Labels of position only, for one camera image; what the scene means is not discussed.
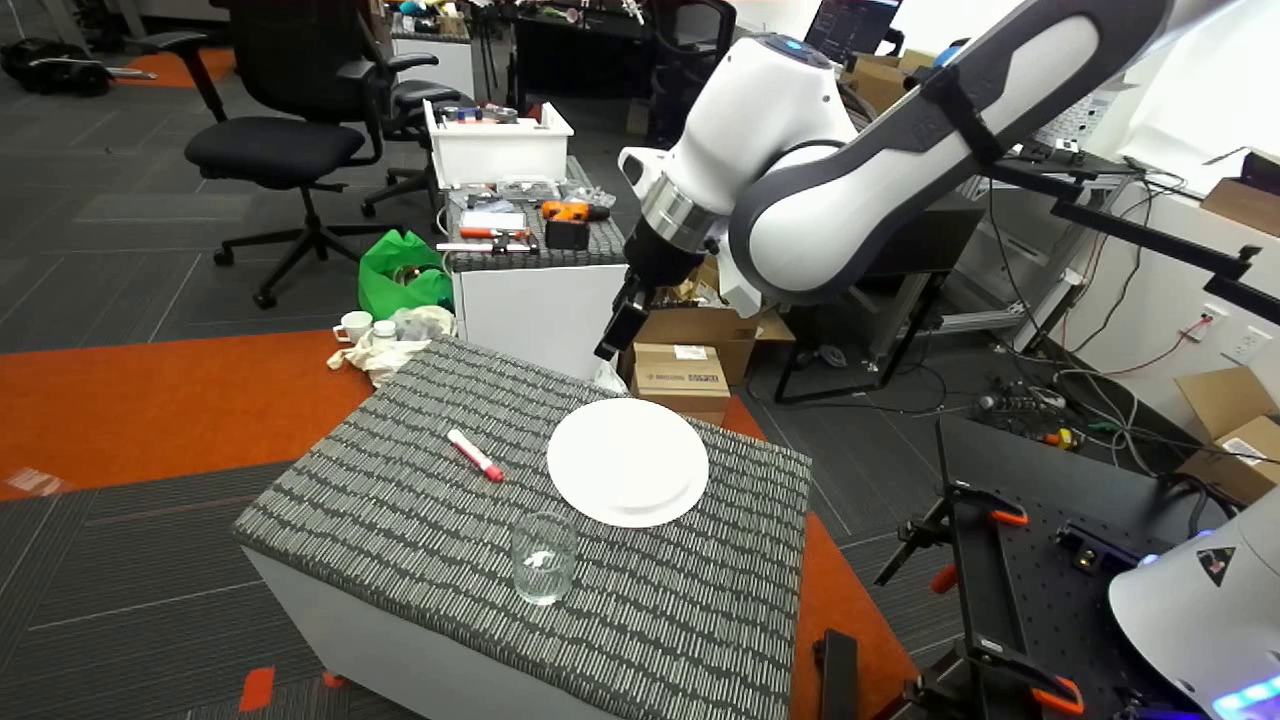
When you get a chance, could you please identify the grey patterned table mat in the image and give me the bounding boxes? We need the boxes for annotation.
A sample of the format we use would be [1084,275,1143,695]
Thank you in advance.
[232,346,813,720]

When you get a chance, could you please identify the orange capped sharpie marker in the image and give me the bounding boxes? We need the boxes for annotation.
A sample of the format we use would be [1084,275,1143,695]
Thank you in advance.
[443,429,504,485]

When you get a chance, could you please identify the clear glass cup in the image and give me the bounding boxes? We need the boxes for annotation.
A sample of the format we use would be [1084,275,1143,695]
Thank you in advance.
[513,517,577,608]

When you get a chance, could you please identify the cardboard box on floor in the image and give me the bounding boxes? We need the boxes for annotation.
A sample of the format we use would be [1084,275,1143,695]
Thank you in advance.
[627,308,757,424]

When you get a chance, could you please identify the white round plate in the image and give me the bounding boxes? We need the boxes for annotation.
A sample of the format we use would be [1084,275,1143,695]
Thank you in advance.
[544,400,707,530]

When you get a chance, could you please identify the white storage bin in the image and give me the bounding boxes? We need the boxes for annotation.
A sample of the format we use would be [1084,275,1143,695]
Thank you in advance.
[423,105,570,189]

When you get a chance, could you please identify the green bag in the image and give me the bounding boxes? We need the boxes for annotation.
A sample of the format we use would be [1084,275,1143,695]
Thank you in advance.
[354,229,450,321]

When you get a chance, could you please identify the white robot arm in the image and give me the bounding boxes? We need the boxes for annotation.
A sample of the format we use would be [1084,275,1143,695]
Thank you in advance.
[595,0,1180,359]

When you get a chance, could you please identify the black office chair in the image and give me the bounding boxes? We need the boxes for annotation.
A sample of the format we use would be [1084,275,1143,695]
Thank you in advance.
[164,0,405,308]

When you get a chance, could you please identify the black perforated robot table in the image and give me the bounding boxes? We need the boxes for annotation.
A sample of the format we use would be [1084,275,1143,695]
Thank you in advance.
[934,419,1280,720]

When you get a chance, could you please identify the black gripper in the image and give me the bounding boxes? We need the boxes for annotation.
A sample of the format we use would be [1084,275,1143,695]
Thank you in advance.
[595,219,697,359]

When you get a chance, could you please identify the orange handled clamp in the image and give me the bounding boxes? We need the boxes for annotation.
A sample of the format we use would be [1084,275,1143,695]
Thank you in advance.
[899,640,1087,720]
[876,481,1033,595]

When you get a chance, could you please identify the open cardboard box right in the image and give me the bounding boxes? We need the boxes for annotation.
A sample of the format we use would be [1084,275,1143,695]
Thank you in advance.
[1180,369,1280,503]

